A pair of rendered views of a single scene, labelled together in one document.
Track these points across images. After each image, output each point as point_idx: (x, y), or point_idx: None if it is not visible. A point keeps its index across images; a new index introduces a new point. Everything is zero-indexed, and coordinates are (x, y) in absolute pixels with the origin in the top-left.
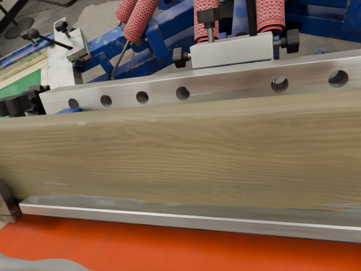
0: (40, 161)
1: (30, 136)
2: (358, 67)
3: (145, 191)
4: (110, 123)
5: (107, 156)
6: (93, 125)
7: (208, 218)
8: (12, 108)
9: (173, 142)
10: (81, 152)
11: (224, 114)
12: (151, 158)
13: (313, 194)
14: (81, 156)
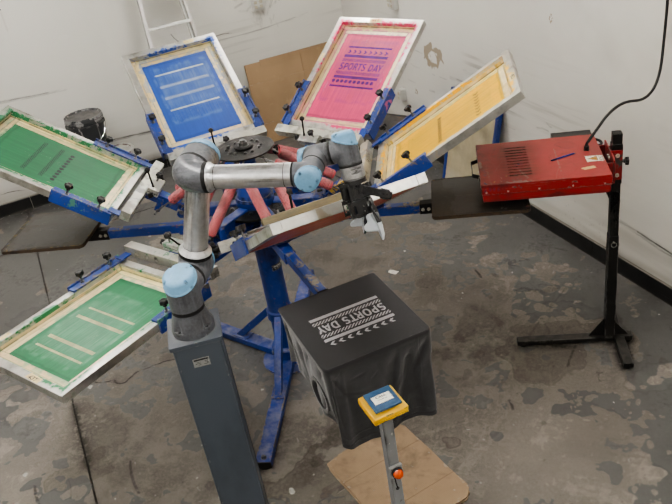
0: (277, 221)
1: (275, 216)
2: None
3: None
4: (291, 209)
5: (291, 215)
6: (288, 210)
7: None
8: (238, 231)
9: (302, 209)
10: (286, 216)
11: (308, 203)
12: (299, 213)
13: None
14: (286, 217)
